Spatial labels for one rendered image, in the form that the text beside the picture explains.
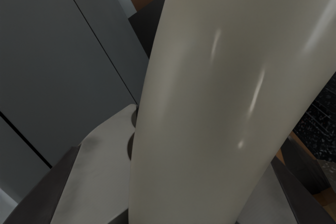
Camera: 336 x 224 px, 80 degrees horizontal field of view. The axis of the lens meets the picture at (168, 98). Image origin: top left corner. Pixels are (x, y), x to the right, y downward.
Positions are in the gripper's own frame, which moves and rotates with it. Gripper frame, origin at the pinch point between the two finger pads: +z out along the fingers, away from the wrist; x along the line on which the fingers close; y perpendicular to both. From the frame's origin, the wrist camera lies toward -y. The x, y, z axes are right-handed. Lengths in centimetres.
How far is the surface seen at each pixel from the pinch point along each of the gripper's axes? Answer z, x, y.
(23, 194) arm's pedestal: 4.3, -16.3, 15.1
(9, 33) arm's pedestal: 20.0, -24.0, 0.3
